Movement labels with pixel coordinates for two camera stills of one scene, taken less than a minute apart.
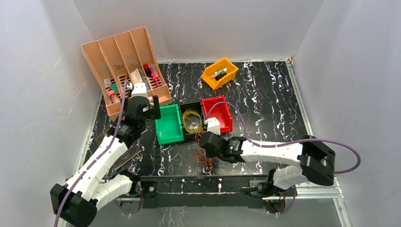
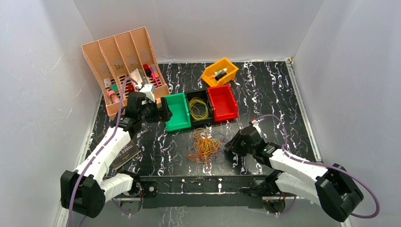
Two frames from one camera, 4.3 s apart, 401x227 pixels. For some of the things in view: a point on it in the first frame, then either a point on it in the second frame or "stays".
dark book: [129, 153] stays
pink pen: [154, 75] stays
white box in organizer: [136, 77] stays
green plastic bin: [169, 127] to [181, 117]
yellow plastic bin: [217, 66] stays
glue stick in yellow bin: [218, 73] stays
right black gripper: [209, 154] to [233, 145]
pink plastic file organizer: [128, 57] stays
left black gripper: [150, 109] stays
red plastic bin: [221, 111] to [223, 102]
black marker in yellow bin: [217, 77] stays
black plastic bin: [192, 106] to [200, 108]
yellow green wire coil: [191, 112] to [195, 100]
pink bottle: [114, 97] stays
